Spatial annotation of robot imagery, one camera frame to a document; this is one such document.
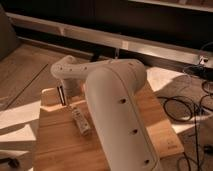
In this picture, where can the wooden block holder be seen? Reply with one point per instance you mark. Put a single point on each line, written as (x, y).
(50, 101)

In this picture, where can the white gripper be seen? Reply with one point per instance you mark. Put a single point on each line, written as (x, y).
(71, 88)

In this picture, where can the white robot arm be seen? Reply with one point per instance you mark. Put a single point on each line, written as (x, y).
(110, 88)

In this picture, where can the wooden board table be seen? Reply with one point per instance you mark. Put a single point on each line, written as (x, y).
(61, 147)

